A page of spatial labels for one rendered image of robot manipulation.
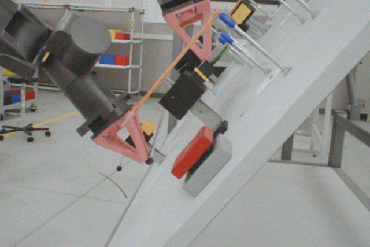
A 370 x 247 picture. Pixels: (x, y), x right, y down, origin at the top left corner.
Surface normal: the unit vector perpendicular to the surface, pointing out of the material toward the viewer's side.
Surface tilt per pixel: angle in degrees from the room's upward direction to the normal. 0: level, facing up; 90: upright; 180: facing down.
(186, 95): 92
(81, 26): 58
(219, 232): 0
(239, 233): 0
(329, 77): 90
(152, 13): 90
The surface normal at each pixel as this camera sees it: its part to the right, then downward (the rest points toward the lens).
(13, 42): 0.81, -0.18
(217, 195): -0.08, 0.15
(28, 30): 0.67, -0.30
